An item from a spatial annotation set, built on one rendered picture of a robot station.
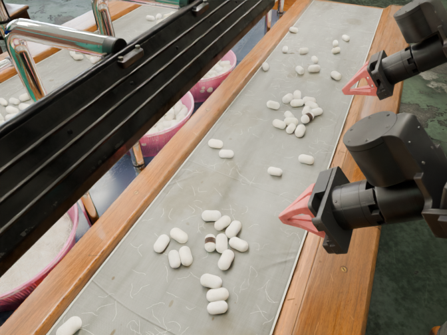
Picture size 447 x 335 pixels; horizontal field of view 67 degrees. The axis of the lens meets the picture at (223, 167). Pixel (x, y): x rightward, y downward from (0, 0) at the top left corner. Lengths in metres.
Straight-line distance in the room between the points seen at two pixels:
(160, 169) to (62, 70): 0.62
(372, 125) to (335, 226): 0.13
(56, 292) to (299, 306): 0.37
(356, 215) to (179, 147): 0.46
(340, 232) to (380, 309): 1.05
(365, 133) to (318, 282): 0.28
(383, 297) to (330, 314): 0.97
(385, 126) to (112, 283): 0.47
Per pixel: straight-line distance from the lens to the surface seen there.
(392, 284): 1.56
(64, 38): 0.40
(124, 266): 0.62
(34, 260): 0.70
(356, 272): 0.60
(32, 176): 0.29
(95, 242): 0.63
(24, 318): 0.61
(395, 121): 0.37
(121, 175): 0.86
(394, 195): 0.41
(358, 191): 0.43
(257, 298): 0.57
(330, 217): 0.43
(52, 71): 1.24
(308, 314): 0.55
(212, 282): 0.56
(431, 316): 1.55
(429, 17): 0.73
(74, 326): 0.58
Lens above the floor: 1.26
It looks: 44 degrees down
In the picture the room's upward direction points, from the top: 1 degrees counter-clockwise
